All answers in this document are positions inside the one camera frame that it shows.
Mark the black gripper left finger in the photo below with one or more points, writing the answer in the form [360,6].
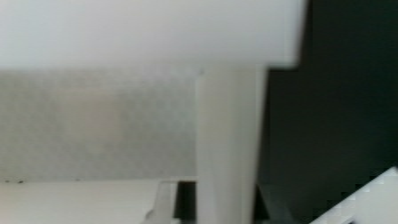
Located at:
[175,208]

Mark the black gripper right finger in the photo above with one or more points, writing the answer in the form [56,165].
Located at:
[266,213]

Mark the white drawer housing box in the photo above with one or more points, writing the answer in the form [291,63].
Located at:
[134,78]

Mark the white L-shaped frame wall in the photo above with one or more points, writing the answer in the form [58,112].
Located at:
[371,206]

